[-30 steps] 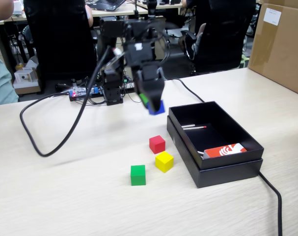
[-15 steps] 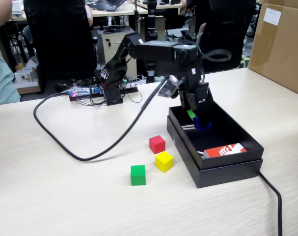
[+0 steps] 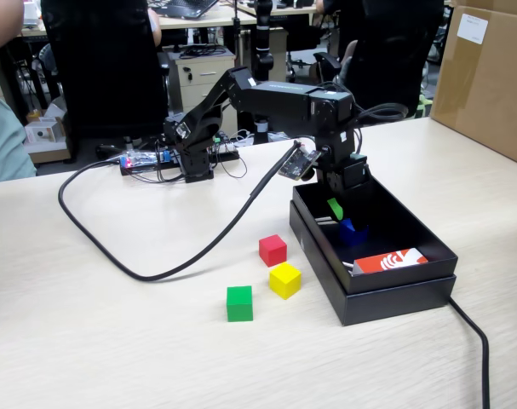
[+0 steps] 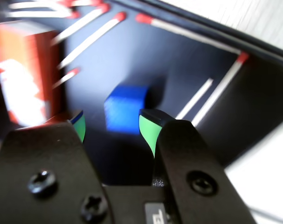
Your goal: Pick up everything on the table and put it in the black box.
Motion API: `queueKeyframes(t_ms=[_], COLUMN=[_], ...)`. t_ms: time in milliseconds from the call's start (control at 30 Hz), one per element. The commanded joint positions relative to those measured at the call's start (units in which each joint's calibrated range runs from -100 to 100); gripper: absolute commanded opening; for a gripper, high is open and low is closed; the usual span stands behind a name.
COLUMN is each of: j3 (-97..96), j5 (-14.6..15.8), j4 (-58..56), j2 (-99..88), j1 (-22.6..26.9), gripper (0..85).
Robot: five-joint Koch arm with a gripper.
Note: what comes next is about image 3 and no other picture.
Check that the yellow wooden cube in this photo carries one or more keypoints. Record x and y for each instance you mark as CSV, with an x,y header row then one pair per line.
x,y
283,281

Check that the black laptop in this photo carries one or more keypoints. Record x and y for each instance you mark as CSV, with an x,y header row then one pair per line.
x,y
185,7

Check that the bare person forearm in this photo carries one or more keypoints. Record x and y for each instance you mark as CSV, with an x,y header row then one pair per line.
x,y
0,25

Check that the green black patterned bag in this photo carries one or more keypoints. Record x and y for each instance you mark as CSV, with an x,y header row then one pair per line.
x,y
424,106

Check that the red wooden cube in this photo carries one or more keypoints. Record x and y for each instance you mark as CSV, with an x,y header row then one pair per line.
x,y
273,251

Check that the orange white card packet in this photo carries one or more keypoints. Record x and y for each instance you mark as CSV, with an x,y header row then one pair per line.
x,y
369,265

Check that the person torso teal shirt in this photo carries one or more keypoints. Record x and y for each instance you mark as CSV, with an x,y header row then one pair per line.
x,y
2,136

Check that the black power strip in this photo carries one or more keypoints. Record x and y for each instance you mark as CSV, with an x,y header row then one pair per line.
x,y
132,171

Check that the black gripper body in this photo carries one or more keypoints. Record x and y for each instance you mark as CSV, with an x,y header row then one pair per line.
x,y
345,176

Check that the beige office desk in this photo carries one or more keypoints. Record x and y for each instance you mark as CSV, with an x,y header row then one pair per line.
x,y
215,19

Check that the beige drawer cabinet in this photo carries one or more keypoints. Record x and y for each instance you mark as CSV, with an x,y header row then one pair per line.
x,y
202,76

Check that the black cardboard box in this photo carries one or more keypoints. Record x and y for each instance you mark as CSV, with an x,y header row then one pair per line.
x,y
394,298

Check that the forearm of seated person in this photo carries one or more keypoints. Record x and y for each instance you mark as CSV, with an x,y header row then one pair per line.
x,y
155,27

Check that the black office chair with armrest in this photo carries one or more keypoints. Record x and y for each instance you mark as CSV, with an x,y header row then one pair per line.
x,y
390,55

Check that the large brown cardboard carton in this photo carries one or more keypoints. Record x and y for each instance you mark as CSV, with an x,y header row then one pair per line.
x,y
488,98

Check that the short silver metal rod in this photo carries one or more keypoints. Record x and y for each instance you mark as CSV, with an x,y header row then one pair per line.
x,y
348,266

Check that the black background robot arm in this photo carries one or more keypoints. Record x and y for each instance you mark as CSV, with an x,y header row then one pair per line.
x,y
263,38

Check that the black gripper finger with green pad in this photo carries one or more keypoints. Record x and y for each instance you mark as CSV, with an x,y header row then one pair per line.
x,y
360,209
335,209

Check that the white shipping label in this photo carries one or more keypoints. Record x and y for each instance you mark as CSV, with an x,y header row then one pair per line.
x,y
472,27

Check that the small white product box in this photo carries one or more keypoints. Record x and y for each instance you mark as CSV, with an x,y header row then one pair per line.
x,y
45,133

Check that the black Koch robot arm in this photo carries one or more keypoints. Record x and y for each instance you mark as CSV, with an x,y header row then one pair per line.
x,y
275,100

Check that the large black office chair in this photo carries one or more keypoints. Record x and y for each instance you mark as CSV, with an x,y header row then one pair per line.
x,y
105,64

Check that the controller board with red light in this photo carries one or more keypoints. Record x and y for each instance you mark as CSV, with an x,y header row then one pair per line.
x,y
143,158

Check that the blue wooden cube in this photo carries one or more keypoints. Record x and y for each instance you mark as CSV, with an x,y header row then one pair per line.
x,y
347,236

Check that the green camera circuit board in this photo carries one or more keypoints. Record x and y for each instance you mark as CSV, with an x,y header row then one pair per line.
x,y
298,164

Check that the green wooden cube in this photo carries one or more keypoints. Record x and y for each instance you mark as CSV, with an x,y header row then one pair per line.
x,y
239,304

